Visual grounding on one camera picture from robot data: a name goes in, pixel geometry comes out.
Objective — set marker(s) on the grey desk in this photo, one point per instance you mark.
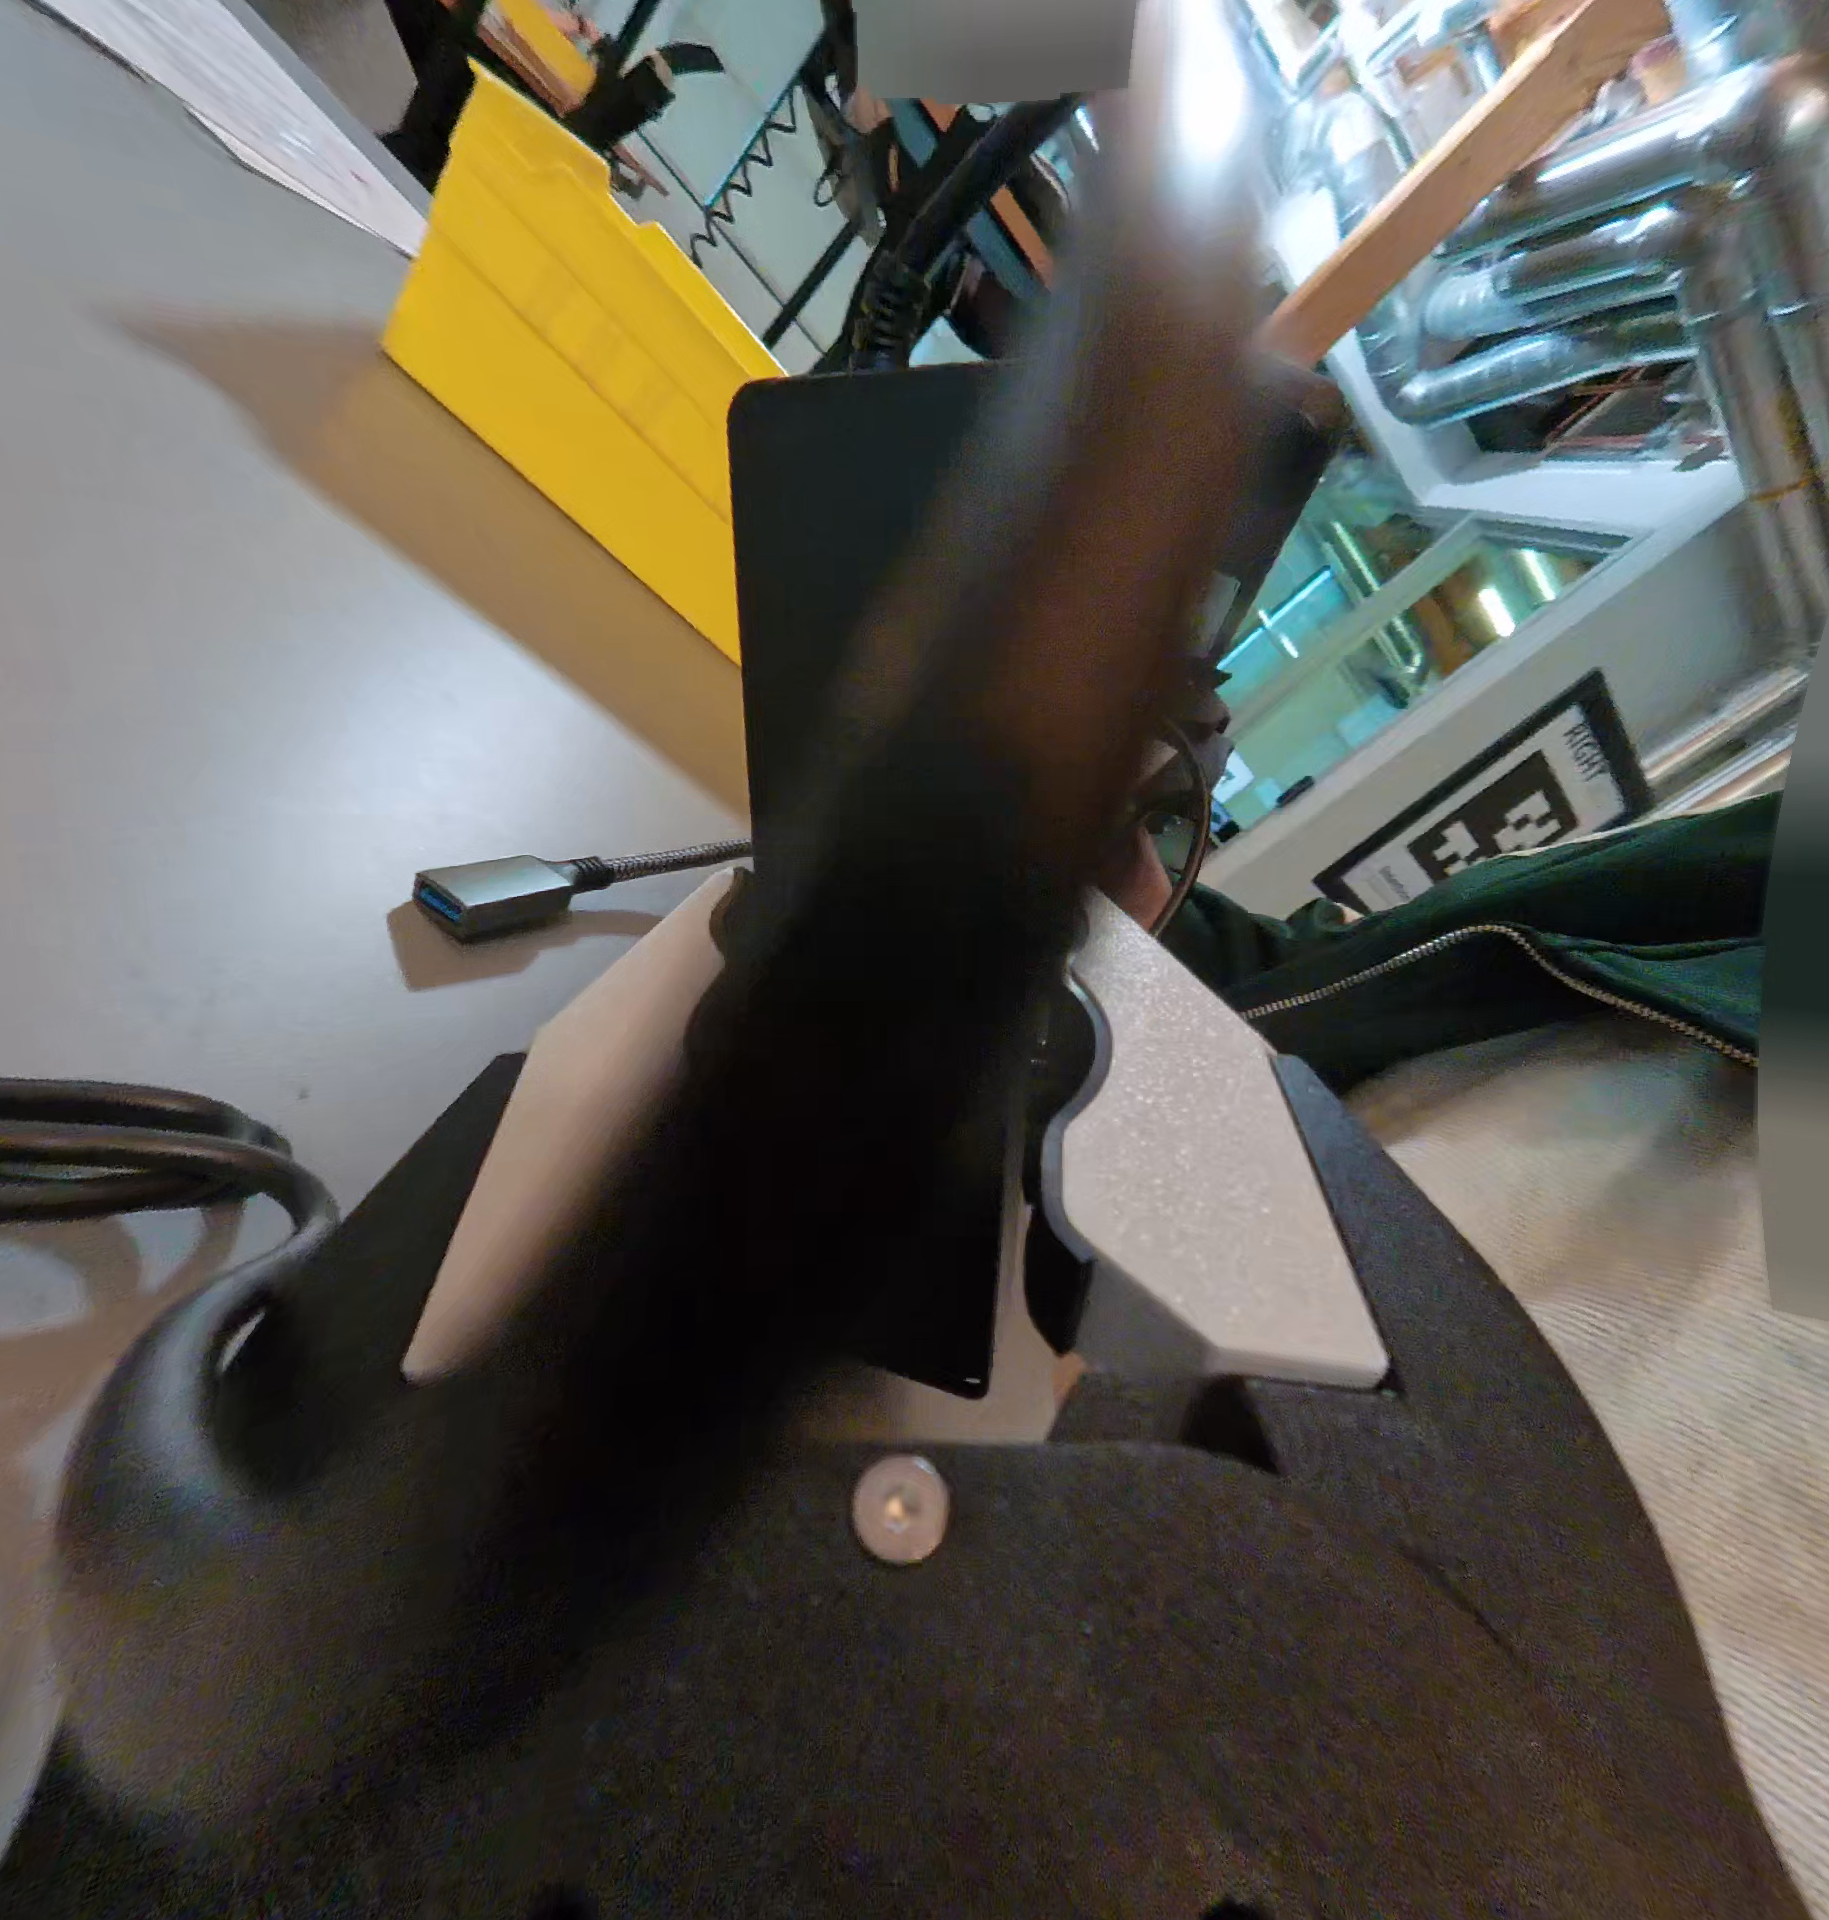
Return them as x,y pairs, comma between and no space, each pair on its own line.
178,675

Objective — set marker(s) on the person's right hand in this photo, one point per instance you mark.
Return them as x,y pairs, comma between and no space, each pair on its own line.
1146,886

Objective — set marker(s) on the wooden beam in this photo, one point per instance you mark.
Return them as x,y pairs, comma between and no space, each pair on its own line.
1456,165

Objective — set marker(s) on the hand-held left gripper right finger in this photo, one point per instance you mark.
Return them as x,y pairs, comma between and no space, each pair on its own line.
1215,1201

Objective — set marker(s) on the yellow plastic bin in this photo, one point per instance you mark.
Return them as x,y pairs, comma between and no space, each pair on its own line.
556,345

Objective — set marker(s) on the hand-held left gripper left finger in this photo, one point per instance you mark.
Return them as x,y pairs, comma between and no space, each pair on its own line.
556,1111

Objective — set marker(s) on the green zip jacket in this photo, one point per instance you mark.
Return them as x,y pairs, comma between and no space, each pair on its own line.
1530,915

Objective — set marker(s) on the silver ventilation ducts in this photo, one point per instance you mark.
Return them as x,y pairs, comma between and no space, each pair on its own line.
1756,300

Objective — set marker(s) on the long black multiport hub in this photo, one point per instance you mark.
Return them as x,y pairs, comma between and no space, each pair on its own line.
826,600

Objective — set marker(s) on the printed paper sheets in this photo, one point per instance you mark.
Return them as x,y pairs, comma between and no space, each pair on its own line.
253,105

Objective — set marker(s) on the black framed marker sign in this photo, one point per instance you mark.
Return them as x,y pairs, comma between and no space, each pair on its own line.
1516,817

